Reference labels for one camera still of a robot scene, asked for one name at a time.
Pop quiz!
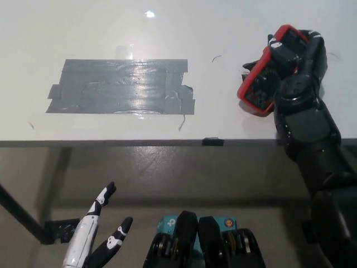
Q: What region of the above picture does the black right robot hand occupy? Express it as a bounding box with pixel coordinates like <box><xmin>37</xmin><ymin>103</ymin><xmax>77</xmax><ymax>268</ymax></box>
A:
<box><xmin>242</xmin><ymin>27</ymin><xmax>329</xmax><ymax>112</ymax></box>

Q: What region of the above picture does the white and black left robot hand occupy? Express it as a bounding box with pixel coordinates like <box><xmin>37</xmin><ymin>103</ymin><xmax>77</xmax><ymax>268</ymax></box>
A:
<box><xmin>62</xmin><ymin>181</ymin><xmax>134</xmax><ymax>268</ymax></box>

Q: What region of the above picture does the red and black digital multimeter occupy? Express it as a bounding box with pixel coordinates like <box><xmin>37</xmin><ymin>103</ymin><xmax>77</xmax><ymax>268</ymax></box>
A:
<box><xmin>236</xmin><ymin>24</ymin><xmax>310</xmax><ymax>118</ymax></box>

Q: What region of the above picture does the teal robot body box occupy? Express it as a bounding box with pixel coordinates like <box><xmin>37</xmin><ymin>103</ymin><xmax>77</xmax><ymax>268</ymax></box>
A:
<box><xmin>157</xmin><ymin>215</ymin><xmax>238</xmax><ymax>252</ymax></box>

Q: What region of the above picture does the black ribbed robot body block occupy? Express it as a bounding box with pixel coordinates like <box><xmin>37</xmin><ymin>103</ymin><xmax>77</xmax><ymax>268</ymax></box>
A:
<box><xmin>198</xmin><ymin>216</ymin><xmax>266</xmax><ymax>268</ymax></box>
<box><xmin>143</xmin><ymin>210</ymin><xmax>200</xmax><ymax>268</ymax></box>

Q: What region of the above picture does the black diagonal table leg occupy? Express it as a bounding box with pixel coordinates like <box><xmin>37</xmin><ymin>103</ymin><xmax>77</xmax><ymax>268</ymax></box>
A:
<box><xmin>0</xmin><ymin>181</ymin><xmax>47</xmax><ymax>245</ymax></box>

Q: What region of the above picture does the small black tape strip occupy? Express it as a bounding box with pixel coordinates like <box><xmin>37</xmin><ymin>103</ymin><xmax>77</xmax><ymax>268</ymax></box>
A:
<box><xmin>202</xmin><ymin>136</ymin><xmax>225</xmax><ymax>146</ymax></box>

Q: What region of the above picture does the black floor bracket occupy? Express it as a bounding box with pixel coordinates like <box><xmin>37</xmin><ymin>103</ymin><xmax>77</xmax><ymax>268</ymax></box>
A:
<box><xmin>41</xmin><ymin>219</ymin><xmax>80</xmax><ymax>246</ymax></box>

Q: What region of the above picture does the large grey duct tape patch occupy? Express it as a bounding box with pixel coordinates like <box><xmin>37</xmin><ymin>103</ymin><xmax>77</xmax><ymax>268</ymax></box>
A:
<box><xmin>45</xmin><ymin>58</ymin><xmax>196</xmax><ymax>115</ymax></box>

